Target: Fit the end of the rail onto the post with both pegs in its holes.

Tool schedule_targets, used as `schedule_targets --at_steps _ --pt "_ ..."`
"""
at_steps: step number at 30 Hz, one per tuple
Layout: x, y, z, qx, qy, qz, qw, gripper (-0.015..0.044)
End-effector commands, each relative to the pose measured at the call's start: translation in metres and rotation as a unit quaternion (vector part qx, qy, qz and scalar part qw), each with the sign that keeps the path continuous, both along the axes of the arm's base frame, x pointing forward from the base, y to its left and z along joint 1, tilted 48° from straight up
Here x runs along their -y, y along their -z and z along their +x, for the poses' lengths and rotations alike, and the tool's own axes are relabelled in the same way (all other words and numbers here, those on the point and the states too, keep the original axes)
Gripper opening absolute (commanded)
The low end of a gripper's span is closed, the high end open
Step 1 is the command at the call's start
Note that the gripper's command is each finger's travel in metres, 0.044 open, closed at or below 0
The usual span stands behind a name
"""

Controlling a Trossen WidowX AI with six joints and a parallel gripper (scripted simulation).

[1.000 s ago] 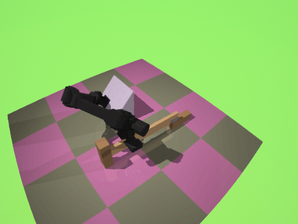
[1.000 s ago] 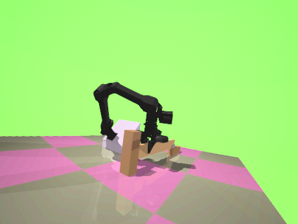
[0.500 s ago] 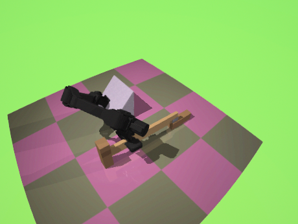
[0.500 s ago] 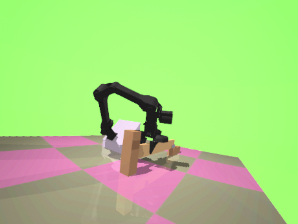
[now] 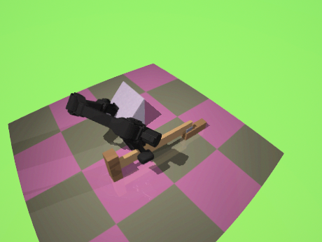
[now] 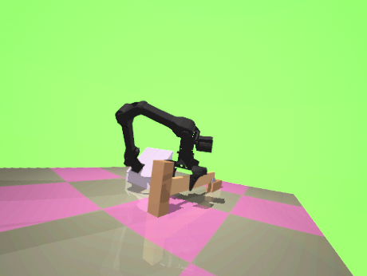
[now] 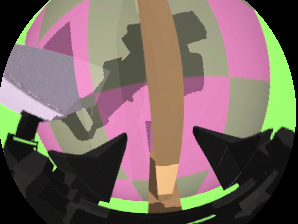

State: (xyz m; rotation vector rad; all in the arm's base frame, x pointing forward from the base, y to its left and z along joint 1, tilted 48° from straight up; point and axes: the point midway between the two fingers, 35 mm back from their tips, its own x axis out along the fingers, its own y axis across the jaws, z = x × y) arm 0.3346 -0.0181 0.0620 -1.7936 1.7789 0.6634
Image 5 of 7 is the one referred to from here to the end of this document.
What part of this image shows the long wooden rail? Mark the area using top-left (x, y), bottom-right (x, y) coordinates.
top-left (119, 120), bottom-right (193, 168)

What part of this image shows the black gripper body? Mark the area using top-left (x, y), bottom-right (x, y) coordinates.
top-left (128, 140), bottom-right (154, 164)

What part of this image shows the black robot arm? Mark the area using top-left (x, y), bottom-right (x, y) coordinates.
top-left (66, 92), bottom-right (162, 148)

